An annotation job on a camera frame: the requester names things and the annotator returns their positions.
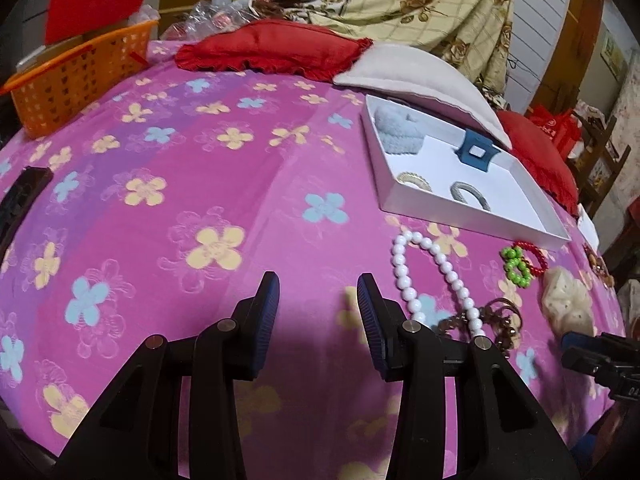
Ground red shopping bag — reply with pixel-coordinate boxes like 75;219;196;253
526;105;584;160

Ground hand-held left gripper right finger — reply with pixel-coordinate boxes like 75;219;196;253
356;272;582;480

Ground green flower bead bracelet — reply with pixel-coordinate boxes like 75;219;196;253
502;246;533;289

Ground orange plastic basket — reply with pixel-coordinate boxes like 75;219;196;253
0;21;160;140

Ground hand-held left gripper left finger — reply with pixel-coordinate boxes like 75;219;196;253
54;271;281;480

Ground black phone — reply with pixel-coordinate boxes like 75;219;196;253
0;166;54;256

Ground red bead bracelet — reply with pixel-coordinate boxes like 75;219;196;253
510;241;550;277

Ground beige floral quilt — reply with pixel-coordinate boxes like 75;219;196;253
250;0;516;111

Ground wooden chair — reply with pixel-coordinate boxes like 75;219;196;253
570;110;632;221

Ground clear plastic bag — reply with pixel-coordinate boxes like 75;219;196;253
135;0;261;42

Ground white pearl necklace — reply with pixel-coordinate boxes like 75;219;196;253
391;231;488;340

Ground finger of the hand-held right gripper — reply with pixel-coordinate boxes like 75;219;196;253
560;350;640;403
560;331;640;361

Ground cream dotted scrunchie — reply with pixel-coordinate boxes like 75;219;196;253
543;269;597;337

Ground pink floral bedsheet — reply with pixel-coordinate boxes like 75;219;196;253
0;40;629;480

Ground silver hair tie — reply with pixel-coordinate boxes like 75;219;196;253
450;182;497;212

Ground brown hair clip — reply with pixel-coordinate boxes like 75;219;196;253
583;243;615;289

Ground white pillow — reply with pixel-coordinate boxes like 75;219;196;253
333;43;513;151

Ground blue hair claw clip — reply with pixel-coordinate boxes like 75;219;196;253
454;130;501;167

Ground white cardboard box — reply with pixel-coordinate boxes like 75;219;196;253
360;94;572;253

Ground red frilled pillow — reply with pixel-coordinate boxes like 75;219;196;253
174;20;373;82
497;111;581;217

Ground grey-blue fluffy scrunchie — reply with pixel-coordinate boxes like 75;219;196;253
374;105;425;155

